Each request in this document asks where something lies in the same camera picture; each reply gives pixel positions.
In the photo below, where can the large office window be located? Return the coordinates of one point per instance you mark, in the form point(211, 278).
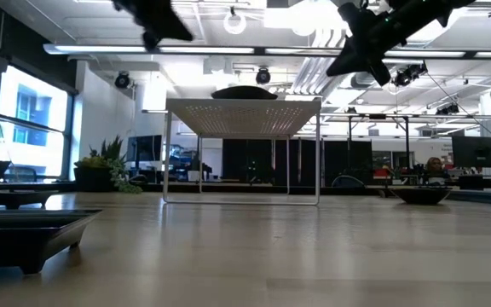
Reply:
point(36, 111)

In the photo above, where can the black aluminium table frame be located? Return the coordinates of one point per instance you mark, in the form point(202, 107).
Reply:
point(250, 187)

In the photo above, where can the potted green succulent plant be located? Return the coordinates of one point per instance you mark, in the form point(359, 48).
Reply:
point(100, 170)

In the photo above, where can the leaf-shaped black mini plate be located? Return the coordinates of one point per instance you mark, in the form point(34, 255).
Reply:
point(244, 93)
point(420, 196)

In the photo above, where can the small white pot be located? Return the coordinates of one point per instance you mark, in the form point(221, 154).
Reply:
point(194, 175)

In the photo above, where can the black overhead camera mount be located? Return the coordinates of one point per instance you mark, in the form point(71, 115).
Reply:
point(281, 3)

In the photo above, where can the black room partition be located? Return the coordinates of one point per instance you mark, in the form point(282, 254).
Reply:
point(250, 162)

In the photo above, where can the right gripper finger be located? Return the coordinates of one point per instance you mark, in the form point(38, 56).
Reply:
point(350, 49)
point(358, 64)

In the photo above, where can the square black mini plate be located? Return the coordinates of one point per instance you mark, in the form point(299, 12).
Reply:
point(11, 198)
point(24, 239)

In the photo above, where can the white ceiling pipes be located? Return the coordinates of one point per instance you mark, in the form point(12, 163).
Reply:
point(309, 72)

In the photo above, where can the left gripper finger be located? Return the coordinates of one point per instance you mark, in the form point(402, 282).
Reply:
point(151, 37)
point(171, 23)

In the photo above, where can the silver air duct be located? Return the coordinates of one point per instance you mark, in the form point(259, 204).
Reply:
point(361, 80)

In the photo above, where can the person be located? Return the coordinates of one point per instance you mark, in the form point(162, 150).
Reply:
point(435, 165)

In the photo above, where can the white perforated shelf riser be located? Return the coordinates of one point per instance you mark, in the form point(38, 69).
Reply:
point(245, 117)

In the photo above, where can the black ceiling spotlight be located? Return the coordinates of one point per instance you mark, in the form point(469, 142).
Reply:
point(263, 77)
point(122, 80)
point(403, 77)

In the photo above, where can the long ceiling light bar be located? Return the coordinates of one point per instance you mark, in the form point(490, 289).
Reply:
point(207, 50)

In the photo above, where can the black computer monitor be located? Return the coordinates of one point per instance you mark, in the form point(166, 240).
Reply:
point(477, 151)
point(145, 148)

